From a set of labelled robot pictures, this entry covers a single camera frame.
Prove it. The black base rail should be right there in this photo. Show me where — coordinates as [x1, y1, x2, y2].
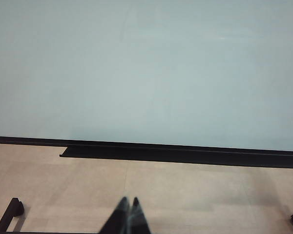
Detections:
[59, 145, 293, 169]

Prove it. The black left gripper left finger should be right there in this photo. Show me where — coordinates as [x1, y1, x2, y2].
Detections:
[100, 196, 131, 234]

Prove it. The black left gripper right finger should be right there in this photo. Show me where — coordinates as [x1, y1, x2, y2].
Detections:
[129, 196, 152, 234]

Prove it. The large white whiteboard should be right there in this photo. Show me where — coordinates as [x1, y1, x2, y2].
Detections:
[0, 0, 293, 157]

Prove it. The black stand base bar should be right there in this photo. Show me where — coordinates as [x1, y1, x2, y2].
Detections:
[0, 197, 101, 234]

